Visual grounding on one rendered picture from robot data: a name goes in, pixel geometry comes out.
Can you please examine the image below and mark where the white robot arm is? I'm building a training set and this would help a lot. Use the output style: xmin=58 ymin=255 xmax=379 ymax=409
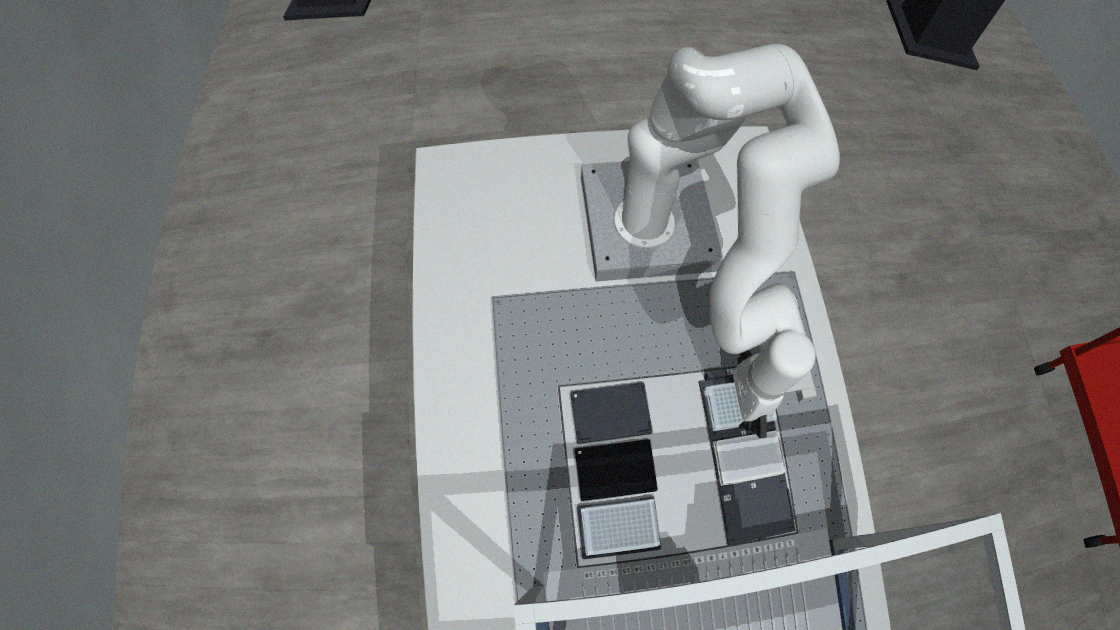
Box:
xmin=614 ymin=44 xmax=840 ymax=404

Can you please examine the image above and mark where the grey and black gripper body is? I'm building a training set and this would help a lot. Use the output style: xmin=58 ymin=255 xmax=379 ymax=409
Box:
xmin=732 ymin=354 xmax=783 ymax=421

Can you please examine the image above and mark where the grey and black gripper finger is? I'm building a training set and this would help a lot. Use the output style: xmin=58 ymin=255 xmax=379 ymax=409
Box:
xmin=730 ymin=350 xmax=752 ymax=383
xmin=739 ymin=415 xmax=767 ymax=438

